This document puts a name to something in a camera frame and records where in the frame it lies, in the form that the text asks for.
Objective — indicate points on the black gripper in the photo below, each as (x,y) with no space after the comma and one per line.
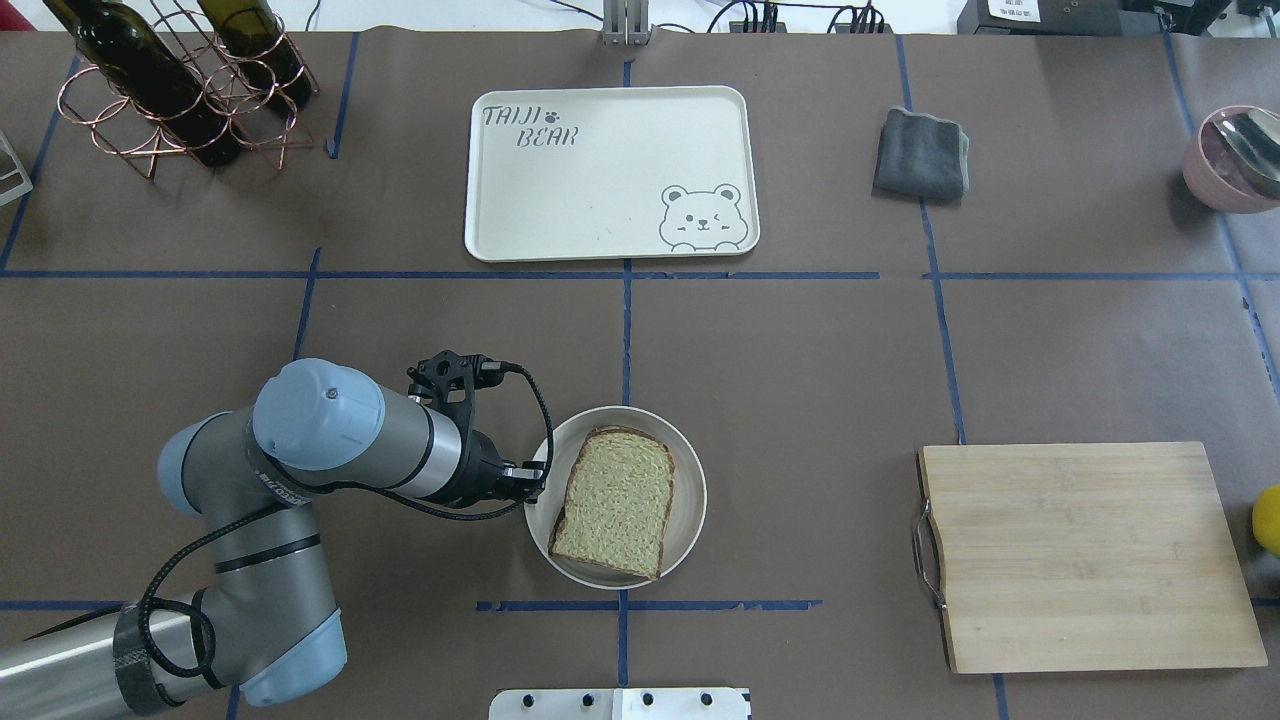
(481,468)

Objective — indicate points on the bread slice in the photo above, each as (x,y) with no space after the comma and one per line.
(617,503)

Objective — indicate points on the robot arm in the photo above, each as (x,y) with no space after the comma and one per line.
(250,604)

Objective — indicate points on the cream bear serving tray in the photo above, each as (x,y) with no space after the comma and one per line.
(575,174)

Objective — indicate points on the grey folded cloth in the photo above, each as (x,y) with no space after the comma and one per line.
(922,156)

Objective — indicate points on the dark wine bottle lower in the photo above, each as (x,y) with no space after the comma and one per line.
(250,31)

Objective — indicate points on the dark wine bottle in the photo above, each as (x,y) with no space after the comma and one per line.
(126,49)
(250,31)

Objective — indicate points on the bamboo cutting board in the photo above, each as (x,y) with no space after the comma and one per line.
(1084,557)

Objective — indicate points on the dark wine bottle upper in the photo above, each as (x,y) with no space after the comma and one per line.
(126,49)

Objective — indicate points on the yellow lemon upper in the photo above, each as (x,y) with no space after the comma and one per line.
(1265,520)

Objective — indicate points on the pink bowl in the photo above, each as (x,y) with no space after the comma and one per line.
(1212,170)

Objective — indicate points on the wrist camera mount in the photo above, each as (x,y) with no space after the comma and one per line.
(448,382)

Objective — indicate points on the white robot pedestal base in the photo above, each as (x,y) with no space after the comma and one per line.
(623,703)

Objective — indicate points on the aluminium frame post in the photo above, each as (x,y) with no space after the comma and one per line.
(626,23)

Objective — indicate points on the copper wire bottle rack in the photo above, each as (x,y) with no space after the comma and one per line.
(206,83)

